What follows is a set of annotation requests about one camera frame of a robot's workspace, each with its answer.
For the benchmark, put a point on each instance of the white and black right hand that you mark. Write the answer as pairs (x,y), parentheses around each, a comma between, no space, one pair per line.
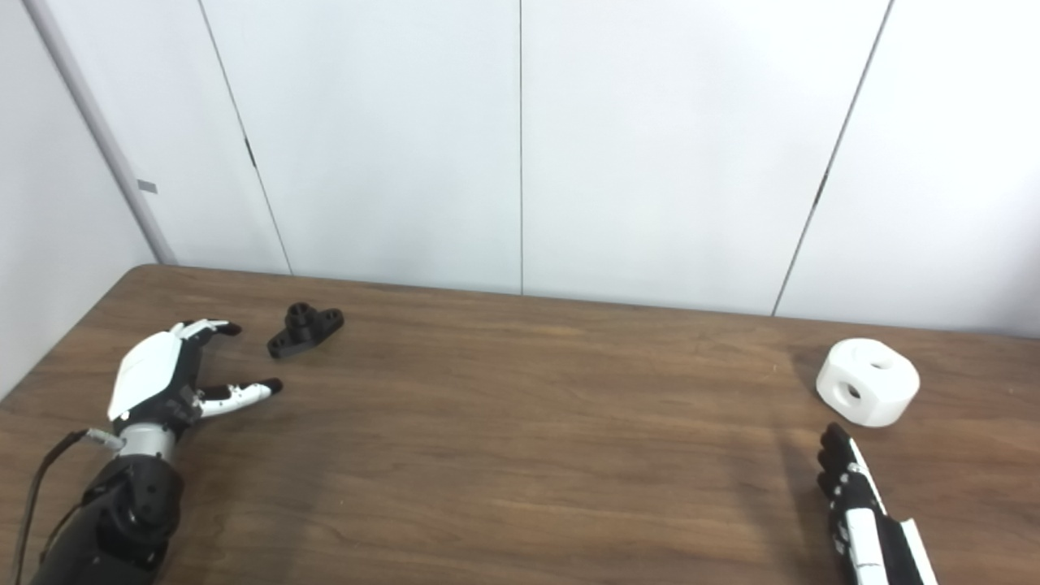
(868,540)

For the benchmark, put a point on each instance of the white and black left hand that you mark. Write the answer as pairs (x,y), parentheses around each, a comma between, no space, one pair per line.
(146,374)

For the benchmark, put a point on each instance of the round white piece with holes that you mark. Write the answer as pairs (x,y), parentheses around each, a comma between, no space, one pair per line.
(881,398)

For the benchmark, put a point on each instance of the black flanged holder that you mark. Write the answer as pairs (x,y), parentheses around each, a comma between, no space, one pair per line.
(305,333)

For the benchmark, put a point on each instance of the small gray wall tag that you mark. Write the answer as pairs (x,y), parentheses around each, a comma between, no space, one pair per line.
(147,186)

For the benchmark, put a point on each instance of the gray wall pipe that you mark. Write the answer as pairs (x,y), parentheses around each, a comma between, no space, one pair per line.
(97,122)

